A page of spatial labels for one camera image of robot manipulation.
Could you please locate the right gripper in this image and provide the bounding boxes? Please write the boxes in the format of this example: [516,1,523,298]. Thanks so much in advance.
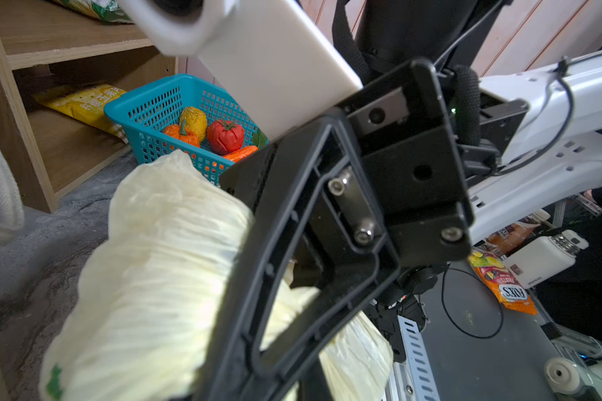
[338,58,474,291]

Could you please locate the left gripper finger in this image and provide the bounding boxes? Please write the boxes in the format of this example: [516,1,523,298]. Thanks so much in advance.
[193,108,400,400]

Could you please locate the yellow plastic bag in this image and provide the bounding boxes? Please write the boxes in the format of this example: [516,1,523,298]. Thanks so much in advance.
[38,149,396,401]

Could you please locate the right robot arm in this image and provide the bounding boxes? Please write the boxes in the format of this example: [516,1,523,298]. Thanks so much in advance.
[193,1,602,400]

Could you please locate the carrot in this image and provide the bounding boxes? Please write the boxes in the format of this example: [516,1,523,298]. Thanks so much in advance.
[224,145,259,163]

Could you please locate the red tomato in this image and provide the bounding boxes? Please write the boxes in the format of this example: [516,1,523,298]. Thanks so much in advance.
[207,120,245,155]

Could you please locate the orange pumpkin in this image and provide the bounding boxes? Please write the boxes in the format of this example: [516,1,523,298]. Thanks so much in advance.
[162,122,200,147]

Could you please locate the teal plastic basket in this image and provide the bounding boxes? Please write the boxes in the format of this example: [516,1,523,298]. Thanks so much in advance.
[103,74,270,187]

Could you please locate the orange snack packet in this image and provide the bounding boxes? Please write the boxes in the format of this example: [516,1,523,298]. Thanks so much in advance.
[468,248,538,316]

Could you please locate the white bottle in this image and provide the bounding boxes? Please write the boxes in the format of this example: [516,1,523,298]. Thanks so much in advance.
[503,230,590,289]

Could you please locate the yellow snack packet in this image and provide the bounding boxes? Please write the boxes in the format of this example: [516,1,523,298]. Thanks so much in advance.
[33,84,129,144]

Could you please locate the green snack packet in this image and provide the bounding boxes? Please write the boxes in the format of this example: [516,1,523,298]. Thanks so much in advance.
[54,0,132,23]

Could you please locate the wooden shelf unit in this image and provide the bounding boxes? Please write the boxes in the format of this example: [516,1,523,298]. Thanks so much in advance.
[0,0,179,214]

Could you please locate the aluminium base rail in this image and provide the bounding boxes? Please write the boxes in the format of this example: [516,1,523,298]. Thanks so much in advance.
[381,316,440,401]

